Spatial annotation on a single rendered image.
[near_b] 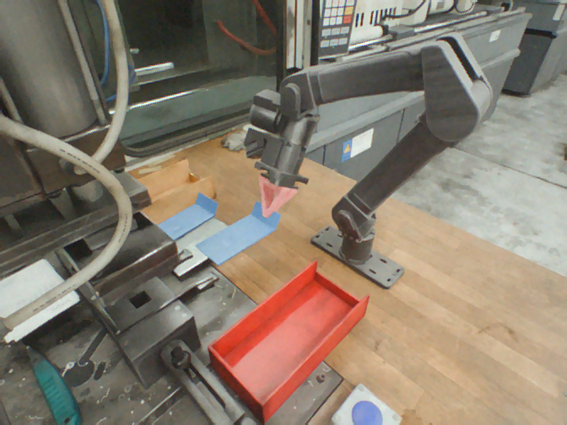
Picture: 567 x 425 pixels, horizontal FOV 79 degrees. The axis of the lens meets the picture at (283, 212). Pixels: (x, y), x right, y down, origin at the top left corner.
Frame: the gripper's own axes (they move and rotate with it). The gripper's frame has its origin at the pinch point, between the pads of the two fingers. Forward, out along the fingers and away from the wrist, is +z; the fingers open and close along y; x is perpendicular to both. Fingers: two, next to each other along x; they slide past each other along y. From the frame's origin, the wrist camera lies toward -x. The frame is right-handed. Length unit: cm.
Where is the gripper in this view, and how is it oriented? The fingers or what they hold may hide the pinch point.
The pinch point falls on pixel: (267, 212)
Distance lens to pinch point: 68.0
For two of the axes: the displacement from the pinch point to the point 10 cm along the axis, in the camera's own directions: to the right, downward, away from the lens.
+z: -3.5, 9.1, 2.2
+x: 7.2, 4.1, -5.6
